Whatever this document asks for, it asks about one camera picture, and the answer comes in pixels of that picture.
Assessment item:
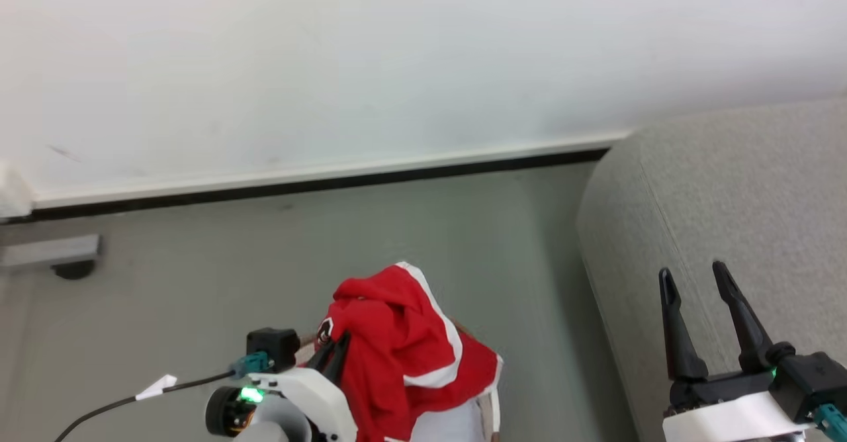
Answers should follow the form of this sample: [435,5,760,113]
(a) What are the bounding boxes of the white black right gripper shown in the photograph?
[658,261,817,442]

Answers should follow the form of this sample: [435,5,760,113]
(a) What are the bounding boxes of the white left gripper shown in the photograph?
[247,332,359,442]

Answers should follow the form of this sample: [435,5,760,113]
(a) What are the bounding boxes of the red garment with white trim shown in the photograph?
[316,261,504,442]

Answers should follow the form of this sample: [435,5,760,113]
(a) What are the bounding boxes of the grey fabric sofa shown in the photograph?
[575,97,847,442]

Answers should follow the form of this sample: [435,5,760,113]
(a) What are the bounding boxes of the white baseboard strip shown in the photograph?
[26,128,633,210]

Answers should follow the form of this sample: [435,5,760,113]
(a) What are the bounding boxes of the grey furniture foot with caster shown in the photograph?
[0,233,103,281]

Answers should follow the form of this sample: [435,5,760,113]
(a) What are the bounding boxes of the teal plug right arm cable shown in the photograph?
[813,402,847,442]

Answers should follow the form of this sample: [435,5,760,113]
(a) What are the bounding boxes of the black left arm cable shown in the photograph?
[53,352,272,442]

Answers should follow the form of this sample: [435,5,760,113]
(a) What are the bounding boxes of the white cable tag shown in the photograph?
[135,374,179,402]

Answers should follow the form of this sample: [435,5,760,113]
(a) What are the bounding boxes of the white object at wall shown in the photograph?
[0,161,35,222]

